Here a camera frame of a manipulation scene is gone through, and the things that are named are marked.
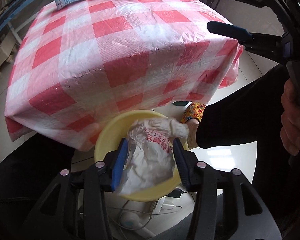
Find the cream tv cabinet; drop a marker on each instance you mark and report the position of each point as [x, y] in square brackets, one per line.
[7, 46]

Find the blue study desk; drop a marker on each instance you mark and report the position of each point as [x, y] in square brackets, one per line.
[13, 9]

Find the yellow plastic trash bin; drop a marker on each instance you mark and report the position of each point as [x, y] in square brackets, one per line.
[109, 140]

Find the dark sleeve right forearm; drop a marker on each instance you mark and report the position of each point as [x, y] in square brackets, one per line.
[252, 113]

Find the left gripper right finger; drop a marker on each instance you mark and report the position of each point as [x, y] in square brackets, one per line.
[180, 160]

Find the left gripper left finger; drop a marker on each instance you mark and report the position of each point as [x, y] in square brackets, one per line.
[118, 163]

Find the red white checkered tablecloth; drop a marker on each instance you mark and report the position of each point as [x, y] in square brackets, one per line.
[80, 66]

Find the white plastic bag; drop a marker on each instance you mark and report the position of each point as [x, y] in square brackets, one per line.
[150, 156]

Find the right hand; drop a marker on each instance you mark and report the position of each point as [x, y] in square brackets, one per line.
[290, 119]

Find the colourful patterned slipper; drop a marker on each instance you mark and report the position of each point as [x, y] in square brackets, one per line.
[194, 111]

